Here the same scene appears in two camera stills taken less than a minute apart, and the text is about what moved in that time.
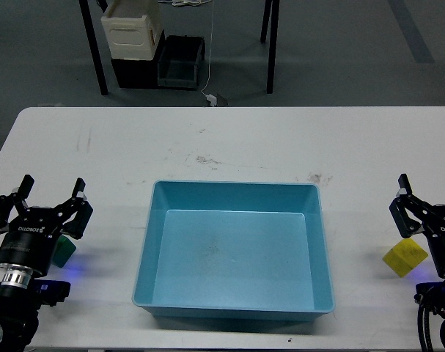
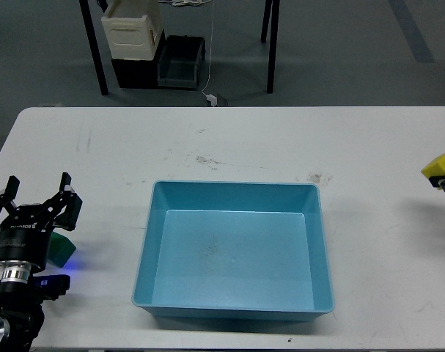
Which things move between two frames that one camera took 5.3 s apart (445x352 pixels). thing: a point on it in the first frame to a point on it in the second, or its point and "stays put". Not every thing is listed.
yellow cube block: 405,257 to 443,166
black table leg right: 275,14 stays put
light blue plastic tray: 233,251 stays put
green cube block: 64,251 stays put
